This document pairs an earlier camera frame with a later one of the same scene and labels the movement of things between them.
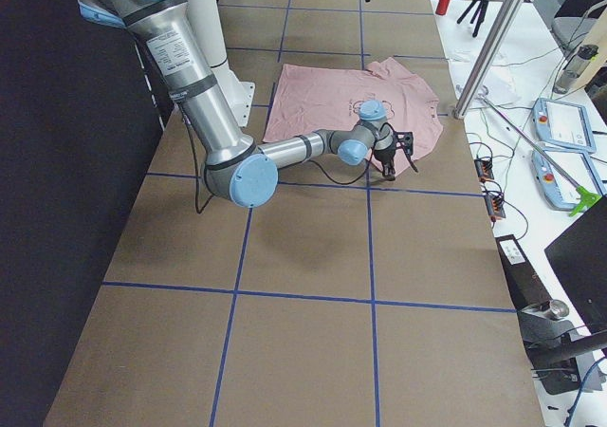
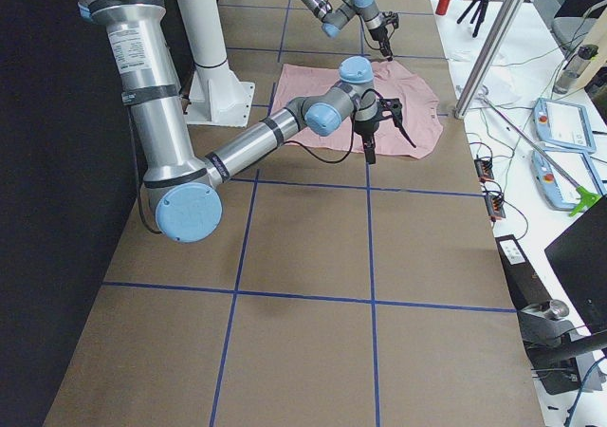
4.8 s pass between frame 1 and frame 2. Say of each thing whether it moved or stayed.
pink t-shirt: stayed
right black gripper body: moved
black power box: stayed
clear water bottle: stayed
